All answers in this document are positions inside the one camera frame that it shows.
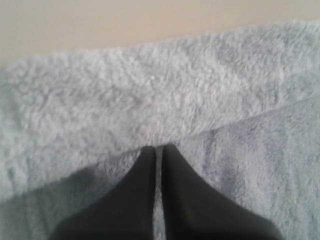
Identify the light blue fluffy towel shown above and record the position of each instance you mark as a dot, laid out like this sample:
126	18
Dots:
243	107

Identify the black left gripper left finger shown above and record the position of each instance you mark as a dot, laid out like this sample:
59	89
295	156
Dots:
125	213

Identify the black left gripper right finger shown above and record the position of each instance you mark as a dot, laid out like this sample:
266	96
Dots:
193	210

